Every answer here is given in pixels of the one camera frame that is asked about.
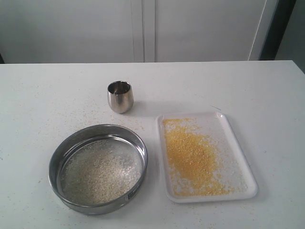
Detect stainless steel cup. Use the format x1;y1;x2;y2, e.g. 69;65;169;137
107;81;134;114

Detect round steel mesh sieve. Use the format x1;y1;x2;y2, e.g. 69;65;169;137
48;124;148;215

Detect pile of tan grain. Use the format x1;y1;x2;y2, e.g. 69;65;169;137
61;139;142;205

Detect small yellow sieved grains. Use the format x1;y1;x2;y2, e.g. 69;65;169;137
162;118;235;197

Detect white square plastic tray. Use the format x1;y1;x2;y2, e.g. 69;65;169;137
156;112;258;203

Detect white cabinet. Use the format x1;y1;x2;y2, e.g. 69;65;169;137
0;0;278;63

